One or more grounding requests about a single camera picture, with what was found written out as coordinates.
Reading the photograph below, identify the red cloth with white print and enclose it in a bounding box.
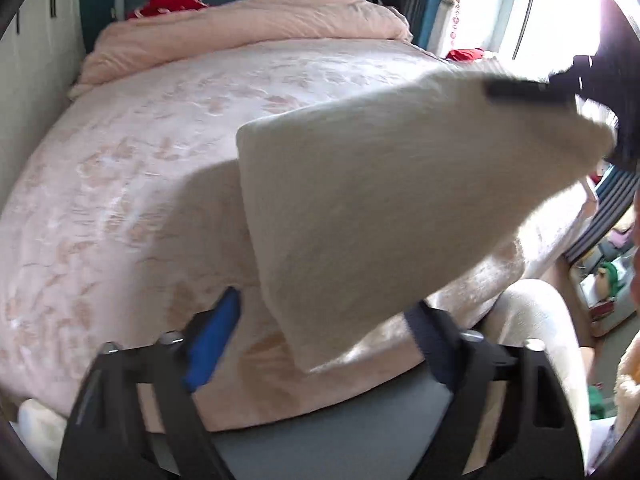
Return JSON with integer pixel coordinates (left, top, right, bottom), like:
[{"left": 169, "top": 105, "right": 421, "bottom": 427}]
[{"left": 126, "top": 0, "right": 209, "bottom": 21}]

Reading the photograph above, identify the red bead string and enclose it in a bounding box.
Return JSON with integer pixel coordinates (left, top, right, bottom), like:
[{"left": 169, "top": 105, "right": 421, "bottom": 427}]
[{"left": 449, "top": 0, "right": 469, "bottom": 51}]

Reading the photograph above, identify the pink duvet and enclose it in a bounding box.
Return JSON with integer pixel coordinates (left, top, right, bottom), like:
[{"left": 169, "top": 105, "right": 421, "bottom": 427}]
[{"left": 67, "top": 0, "right": 415, "bottom": 102}]

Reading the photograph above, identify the white fluffy cloth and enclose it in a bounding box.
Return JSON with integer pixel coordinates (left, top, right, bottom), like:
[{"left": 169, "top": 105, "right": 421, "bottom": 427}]
[{"left": 10, "top": 397, "right": 67, "bottom": 477}]

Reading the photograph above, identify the white wardrobe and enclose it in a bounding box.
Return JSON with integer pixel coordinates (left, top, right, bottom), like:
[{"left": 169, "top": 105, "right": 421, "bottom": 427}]
[{"left": 0, "top": 0, "right": 87, "bottom": 201}]

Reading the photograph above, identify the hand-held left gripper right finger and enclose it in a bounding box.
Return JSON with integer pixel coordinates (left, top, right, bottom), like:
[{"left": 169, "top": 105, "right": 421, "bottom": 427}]
[{"left": 404, "top": 301, "right": 586, "bottom": 480}]

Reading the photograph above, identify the grey bed base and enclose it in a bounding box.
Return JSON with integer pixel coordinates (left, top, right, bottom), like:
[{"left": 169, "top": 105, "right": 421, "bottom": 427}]
[{"left": 210, "top": 360, "right": 472, "bottom": 480}]

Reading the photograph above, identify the white fluffy towel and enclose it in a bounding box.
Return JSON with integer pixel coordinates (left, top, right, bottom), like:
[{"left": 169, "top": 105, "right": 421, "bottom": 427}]
[{"left": 235, "top": 67, "right": 619, "bottom": 374}]

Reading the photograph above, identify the floral pink bed cover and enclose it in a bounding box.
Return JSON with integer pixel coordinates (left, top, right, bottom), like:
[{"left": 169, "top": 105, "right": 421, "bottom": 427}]
[{"left": 0, "top": 37, "right": 601, "bottom": 433}]

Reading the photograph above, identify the plain red cloth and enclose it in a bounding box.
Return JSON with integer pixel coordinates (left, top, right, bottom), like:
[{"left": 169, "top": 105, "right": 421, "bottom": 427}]
[{"left": 445, "top": 47, "right": 486, "bottom": 64}]

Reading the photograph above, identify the dark striped fabric panel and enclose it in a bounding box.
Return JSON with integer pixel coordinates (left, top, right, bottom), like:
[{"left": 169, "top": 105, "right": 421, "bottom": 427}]
[{"left": 564, "top": 166, "right": 640, "bottom": 264}]

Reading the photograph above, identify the window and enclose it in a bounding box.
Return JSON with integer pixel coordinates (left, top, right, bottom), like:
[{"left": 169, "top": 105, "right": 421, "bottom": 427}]
[{"left": 494, "top": 0, "right": 617, "bottom": 82}]

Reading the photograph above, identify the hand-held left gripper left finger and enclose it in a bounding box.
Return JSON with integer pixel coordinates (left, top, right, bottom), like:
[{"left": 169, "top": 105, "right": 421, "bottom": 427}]
[{"left": 57, "top": 287, "right": 243, "bottom": 480}]

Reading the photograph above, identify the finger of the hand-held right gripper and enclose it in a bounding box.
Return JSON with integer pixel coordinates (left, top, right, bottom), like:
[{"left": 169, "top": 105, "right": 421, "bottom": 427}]
[{"left": 484, "top": 77, "right": 577, "bottom": 109}]

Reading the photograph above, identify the green plush toy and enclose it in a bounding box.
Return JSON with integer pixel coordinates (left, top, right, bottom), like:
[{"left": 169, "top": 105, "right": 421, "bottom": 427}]
[{"left": 594, "top": 260, "right": 627, "bottom": 307}]

